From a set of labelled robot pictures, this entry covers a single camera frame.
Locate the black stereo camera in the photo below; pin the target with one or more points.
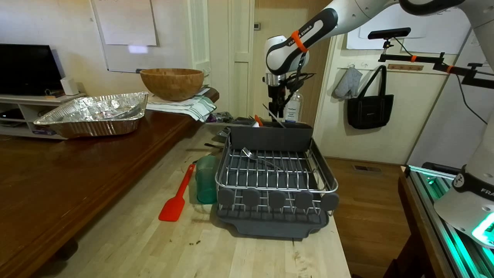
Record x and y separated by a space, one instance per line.
387 33

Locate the whiteboard with handwriting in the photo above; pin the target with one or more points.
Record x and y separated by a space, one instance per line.
426 44

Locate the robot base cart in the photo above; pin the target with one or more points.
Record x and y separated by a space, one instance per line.
426 186

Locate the grey hanging cloth bag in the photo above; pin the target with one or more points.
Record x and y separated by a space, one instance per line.
347 84

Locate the aluminium foil tray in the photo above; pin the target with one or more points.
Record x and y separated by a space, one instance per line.
92 113

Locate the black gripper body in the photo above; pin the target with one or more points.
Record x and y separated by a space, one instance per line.
279 87

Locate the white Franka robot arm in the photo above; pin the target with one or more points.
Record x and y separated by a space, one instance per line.
318 25

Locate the black tote bag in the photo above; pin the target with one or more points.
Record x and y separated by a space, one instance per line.
370 110

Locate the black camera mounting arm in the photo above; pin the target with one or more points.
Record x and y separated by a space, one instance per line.
410 58

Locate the blank white whiteboard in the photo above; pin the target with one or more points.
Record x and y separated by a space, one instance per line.
169 36

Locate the white media shelf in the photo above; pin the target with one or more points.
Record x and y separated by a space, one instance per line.
20 116

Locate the green striped white towel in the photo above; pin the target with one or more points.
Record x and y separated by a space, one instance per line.
189 107

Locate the white panel door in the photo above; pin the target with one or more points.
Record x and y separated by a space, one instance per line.
233 56

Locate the grey dish drying rack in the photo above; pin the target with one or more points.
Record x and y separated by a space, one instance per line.
271 175

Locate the silver metal fork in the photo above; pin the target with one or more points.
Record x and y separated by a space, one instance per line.
254 156

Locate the grey cutlery tray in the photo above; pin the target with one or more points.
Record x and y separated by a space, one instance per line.
236 124

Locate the wooden bowl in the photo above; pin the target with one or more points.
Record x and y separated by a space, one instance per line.
171 84

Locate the green plastic container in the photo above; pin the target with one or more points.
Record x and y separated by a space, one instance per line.
206 180

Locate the black television screen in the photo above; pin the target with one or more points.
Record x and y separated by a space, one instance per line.
27 70

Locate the red silicone spatula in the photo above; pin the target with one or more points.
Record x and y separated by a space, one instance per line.
174 206

